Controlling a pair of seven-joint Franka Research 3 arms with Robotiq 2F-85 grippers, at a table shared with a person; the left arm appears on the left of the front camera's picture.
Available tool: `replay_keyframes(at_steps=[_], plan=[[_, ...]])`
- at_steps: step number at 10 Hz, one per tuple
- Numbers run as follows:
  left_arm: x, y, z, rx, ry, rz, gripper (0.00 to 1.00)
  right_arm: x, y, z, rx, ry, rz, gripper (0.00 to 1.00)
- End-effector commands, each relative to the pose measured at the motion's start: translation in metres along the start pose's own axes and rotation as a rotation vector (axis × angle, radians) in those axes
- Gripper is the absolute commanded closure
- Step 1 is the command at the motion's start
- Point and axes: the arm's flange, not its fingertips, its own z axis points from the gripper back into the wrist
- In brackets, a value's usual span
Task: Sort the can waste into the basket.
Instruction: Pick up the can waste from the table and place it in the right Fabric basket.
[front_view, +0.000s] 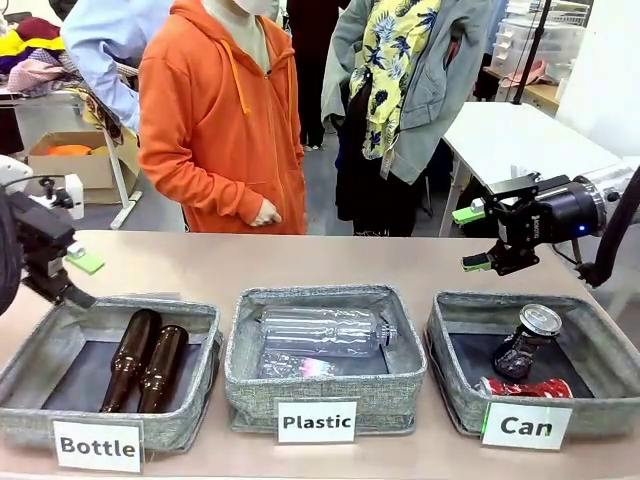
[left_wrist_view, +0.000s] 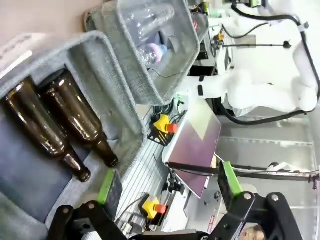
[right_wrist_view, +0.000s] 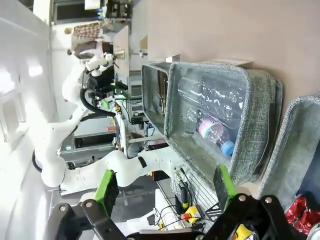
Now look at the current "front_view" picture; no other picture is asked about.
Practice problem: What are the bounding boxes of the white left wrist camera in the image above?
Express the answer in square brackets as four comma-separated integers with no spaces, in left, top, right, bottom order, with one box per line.
[28,173,85,222]

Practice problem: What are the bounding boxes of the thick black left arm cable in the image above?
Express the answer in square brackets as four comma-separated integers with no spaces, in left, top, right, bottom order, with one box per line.
[0,192,24,317]

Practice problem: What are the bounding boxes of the pile of colourful clothes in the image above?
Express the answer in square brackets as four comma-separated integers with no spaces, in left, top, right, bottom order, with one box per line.
[0,16,85,97]

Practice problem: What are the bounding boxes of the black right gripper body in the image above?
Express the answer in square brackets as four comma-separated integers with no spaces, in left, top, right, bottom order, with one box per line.
[499,174,607,247]

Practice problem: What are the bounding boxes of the brown glass bottle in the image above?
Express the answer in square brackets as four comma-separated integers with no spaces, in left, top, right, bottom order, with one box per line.
[136,324,191,414]
[99,308,164,414]

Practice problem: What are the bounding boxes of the crushed red can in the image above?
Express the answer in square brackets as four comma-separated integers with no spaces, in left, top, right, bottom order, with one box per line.
[474,377,574,400]

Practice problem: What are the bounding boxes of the person in orange hoodie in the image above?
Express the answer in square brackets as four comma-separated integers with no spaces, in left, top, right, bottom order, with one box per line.
[137,0,307,236]

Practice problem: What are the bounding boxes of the person in yellow floral shirt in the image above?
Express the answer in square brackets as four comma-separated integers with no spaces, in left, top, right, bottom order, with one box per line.
[319,0,494,237]

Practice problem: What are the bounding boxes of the clear plastic storage drawers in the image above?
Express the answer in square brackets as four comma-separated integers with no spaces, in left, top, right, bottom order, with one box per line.
[489,16,587,80]

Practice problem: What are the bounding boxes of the white Can label sign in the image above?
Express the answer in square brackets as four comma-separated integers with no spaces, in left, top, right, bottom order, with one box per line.
[479,401,574,451]

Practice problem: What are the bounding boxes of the grey fabric basket labelled Bottle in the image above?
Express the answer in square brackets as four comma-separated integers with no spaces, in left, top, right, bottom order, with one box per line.
[0,294,225,454]

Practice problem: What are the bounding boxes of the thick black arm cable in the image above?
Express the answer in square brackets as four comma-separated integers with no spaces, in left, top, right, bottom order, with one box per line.
[573,169,640,289]
[0,192,24,317]

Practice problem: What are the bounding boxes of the orange cloth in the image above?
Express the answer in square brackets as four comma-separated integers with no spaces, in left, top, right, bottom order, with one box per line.
[44,143,94,157]

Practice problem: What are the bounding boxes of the brown cardboard box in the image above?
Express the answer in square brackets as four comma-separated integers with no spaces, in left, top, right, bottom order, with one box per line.
[27,130,142,205]

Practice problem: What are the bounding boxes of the white face mask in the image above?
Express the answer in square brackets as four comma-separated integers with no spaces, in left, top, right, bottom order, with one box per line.
[232,0,281,15]

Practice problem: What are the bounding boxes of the crushed black can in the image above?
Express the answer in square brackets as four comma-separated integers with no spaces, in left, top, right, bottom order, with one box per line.
[492,303,564,379]

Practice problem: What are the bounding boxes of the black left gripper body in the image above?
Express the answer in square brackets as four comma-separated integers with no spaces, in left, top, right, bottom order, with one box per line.
[9,192,76,271]

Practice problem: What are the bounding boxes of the large clear plastic bottle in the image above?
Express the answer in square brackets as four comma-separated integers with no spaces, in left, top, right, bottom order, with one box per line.
[258,306,400,359]

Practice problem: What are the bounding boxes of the large white table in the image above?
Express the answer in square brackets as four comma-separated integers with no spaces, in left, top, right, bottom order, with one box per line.
[442,101,632,239]

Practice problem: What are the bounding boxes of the black stand pole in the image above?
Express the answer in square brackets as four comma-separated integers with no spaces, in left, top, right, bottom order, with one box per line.
[513,0,554,106]

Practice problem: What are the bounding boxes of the orange-sleeved right forearm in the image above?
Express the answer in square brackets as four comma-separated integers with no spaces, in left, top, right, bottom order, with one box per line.
[138,149,266,224]

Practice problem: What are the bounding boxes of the person in light blue shirt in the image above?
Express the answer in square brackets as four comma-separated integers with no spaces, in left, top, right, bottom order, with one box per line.
[59,0,174,136]

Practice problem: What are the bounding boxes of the white Plastic label sign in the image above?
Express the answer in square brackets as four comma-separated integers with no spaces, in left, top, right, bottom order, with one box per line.
[273,397,361,445]

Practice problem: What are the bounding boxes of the grey fabric basket labelled Can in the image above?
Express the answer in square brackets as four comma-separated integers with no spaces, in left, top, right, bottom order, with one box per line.
[424,290,640,439]

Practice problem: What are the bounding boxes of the white Bottle label sign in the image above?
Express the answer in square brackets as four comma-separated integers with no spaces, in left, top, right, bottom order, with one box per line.
[52,418,145,474]

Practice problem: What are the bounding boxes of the grey fabric basket labelled Plastic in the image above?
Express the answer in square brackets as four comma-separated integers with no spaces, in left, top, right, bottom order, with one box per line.
[224,283,429,435]

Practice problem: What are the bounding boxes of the orange-hoodie person's right hand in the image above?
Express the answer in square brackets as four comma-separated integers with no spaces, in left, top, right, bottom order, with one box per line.
[249,199,283,228]

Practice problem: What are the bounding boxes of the pink cloth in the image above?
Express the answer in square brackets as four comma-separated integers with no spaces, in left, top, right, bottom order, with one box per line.
[499,59,557,89]

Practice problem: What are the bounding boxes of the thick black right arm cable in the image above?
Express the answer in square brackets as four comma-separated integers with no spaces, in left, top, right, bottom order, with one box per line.
[573,169,640,289]

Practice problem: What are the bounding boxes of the person in dark clothes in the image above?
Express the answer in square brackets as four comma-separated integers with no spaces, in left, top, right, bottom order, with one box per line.
[285,0,352,151]

